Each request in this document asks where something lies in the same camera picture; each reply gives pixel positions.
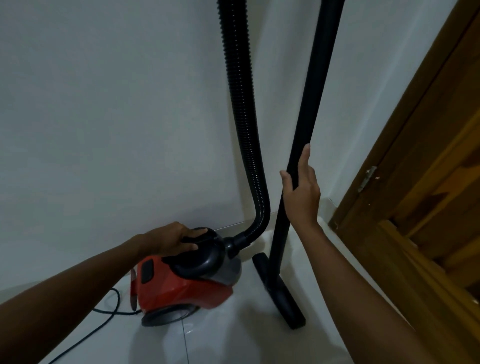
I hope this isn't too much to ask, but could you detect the person's right hand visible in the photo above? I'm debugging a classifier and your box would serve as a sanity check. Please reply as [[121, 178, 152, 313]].
[[279, 143, 323, 232]]

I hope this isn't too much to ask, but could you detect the person's left hand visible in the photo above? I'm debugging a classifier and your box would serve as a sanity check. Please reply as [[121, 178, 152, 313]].
[[135, 221, 209, 259]]

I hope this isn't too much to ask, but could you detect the red and black vacuum cleaner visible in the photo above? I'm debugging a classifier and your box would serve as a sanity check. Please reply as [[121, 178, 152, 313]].
[[129, 0, 347, 331]]

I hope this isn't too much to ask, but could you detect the person's left forearm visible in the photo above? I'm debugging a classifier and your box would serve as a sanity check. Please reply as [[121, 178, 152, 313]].
[[0, 236, 151, 364]]

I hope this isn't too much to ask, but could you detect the person's right forearm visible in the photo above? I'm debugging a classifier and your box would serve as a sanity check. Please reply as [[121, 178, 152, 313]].
[[298, 221, 440, 364]]

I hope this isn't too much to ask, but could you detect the metal door hinge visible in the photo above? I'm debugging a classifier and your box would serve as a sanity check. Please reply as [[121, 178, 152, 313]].
[[356, 165, 378, 194]]

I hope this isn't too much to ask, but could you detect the brown wooden door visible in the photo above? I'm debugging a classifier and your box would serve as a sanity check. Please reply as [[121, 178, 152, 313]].
[[328, 0, 480, 364]]

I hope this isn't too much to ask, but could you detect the black power cord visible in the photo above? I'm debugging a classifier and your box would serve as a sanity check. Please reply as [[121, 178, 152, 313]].
[[47, 287, 143, 364]]

